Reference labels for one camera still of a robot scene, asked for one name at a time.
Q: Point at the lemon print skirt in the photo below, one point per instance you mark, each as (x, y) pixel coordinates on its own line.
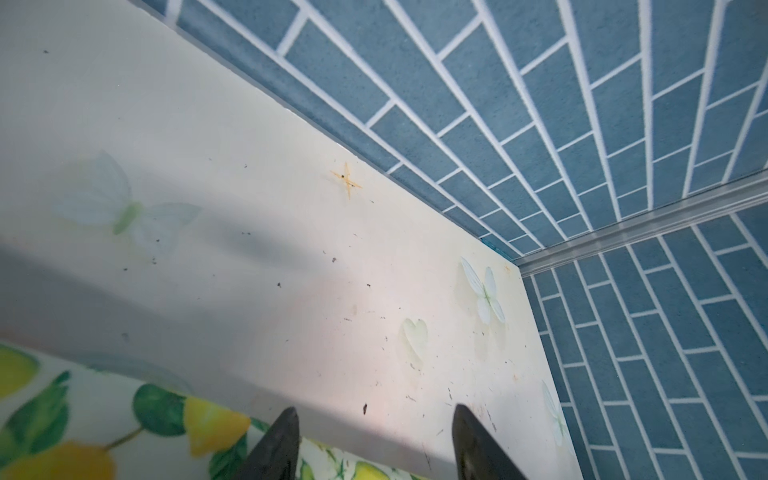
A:
(63, 420)

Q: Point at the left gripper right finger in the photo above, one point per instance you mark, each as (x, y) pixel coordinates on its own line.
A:
(478, 456)

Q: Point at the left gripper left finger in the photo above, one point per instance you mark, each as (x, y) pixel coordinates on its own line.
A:
(276, 456)

